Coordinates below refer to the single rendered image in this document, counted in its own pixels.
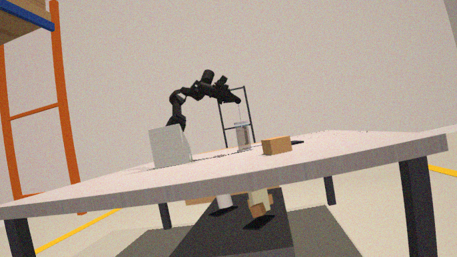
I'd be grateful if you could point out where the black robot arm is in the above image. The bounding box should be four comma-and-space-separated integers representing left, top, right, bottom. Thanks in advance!
165, 69, 228, 132

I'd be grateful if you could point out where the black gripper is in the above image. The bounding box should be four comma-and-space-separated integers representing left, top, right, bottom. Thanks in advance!
207, 84, 240, 104

